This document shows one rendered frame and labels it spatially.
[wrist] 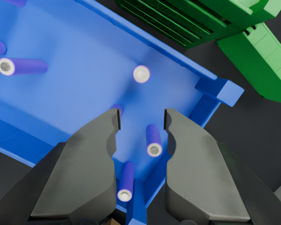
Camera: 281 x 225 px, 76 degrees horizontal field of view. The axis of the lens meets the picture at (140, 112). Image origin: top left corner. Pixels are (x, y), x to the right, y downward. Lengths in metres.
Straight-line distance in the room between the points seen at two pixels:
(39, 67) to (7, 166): 0.84
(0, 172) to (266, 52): 1.15
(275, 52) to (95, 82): 0.51
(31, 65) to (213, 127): 0.72
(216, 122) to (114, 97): 0.62
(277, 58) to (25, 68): 0.60
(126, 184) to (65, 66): 0.17
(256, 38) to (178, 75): 0.39
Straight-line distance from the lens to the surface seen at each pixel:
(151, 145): 0.20
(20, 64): 0.23
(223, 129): 0.84
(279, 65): 0.65
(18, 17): 0.30
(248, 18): 0.33
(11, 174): 1.08
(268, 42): 0.63
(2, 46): 0.30
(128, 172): 0.26
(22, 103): 0.30
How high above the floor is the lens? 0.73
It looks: 75 degrees down
